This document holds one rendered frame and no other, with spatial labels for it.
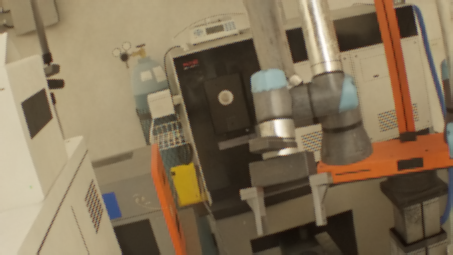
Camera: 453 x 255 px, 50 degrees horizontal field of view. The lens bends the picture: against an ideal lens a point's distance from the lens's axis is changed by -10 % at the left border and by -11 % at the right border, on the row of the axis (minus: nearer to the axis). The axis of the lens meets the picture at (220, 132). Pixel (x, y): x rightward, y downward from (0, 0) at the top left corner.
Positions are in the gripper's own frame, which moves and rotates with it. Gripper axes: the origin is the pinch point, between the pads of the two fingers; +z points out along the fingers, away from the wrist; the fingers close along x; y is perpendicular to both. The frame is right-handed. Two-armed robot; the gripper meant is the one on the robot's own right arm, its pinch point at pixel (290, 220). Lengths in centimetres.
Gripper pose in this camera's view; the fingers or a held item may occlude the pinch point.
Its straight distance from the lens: 109.7
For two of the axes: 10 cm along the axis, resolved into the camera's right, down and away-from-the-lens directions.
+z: 1.4, 9.7, -1.8
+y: 5.4, 0.8, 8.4
